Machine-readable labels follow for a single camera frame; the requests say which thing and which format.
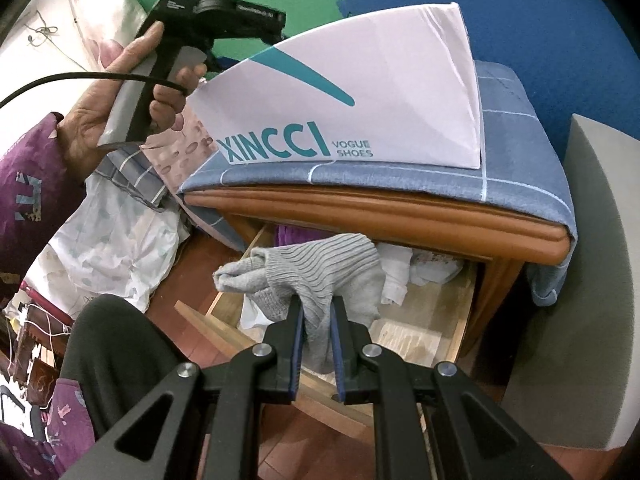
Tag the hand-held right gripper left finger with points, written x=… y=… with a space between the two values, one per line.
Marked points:
x=298 y=340

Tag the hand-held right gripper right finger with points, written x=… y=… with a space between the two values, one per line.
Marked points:
x=337 y=345

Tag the grey ribbed underwear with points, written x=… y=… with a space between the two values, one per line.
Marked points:
x=320 y=270

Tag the purple garment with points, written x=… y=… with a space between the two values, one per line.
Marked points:
x=290 y=237

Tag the white shoe box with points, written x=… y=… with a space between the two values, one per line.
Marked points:
x=390 y=85

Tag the person's left forearm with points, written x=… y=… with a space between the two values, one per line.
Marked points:
x=30 y=185

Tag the person's left hand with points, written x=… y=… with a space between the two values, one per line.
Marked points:
x=85 y=120

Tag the green foam mat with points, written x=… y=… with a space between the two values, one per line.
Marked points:
x=300 y=10

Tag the white speckled garment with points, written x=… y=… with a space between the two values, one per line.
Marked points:
x=435 y=267

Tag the wooden nightstand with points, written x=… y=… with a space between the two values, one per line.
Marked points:
x=400 y=215

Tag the pink floral curtain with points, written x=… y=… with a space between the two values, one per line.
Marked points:
x=185 y=160

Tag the person's leg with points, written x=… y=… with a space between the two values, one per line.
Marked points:
x=125 y=350

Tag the grey plaid cloth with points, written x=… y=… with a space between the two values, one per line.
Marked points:
x=135 y=175

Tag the white printed cloth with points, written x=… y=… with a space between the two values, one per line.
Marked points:
x=115 y=240

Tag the person's purple jacket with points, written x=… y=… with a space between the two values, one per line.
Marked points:
x=65 y=410

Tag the blue plaid cloth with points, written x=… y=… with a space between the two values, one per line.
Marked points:
x=500 y=160

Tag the grey foam block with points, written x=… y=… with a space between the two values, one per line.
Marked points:
x=590 y=310

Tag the blue foam mat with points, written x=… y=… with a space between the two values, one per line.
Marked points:
x=550 y=20

